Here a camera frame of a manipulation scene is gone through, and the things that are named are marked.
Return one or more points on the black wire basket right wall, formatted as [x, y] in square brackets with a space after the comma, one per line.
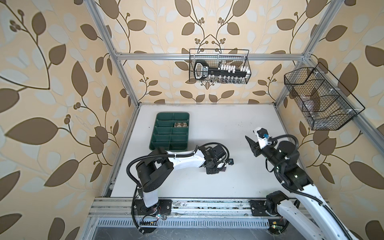
[326, 103]

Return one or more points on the black tool set in basket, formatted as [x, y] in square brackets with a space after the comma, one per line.
[220, 72]

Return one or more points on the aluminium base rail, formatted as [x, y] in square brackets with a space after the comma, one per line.
[185, 213]

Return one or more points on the black wire basket wall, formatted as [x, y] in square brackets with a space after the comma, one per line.
[326, 103]
[213, 56]

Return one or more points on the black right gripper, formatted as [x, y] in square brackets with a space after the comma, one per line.
[253, 144]

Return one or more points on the brown argyle sock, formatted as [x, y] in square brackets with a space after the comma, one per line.
[181, 125]

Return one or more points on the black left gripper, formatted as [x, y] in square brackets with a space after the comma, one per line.
[213, 171]

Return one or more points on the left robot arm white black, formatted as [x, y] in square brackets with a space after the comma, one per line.
[150, 172]

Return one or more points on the black wire basket back wall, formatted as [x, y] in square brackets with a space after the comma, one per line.
[213, 56]

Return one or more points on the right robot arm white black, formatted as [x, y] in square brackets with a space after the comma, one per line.
[283, 153]

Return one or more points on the green divided organizer tray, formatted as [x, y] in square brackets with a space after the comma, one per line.
[166, 136]

